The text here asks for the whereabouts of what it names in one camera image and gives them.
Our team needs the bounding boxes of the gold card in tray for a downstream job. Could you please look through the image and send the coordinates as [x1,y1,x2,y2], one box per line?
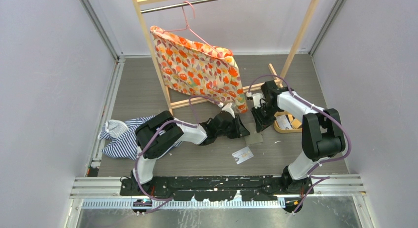
[290,119,302,129]

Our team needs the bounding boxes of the wooden clothes rack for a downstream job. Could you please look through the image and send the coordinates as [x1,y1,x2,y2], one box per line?
[131,0,324,131]

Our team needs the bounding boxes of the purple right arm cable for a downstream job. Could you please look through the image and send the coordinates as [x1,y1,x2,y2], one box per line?
[247,74,352,214]

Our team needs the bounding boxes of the blue white striped shirt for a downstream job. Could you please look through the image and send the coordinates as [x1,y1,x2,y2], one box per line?
[98,115,183,160]

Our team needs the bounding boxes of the tan oval tray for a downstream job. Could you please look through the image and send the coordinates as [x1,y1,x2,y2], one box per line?
[274,111,302,133]

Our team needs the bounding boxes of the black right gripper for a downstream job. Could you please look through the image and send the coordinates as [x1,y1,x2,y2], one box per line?
[251,103,280,133]

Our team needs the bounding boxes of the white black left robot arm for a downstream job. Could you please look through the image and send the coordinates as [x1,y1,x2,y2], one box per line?
[132,110,250,195]

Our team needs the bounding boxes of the orange floral garment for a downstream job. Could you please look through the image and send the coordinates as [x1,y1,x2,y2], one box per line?
[150,26,248,113]

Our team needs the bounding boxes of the pink wire hanger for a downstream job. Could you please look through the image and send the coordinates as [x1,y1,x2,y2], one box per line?
[163,0,226,55]

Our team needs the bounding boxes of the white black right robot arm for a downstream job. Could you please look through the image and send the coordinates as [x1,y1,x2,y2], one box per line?
[246,80,346,194]

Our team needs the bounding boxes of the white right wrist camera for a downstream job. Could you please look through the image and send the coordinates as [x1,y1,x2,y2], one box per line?
[246,92,264,109]

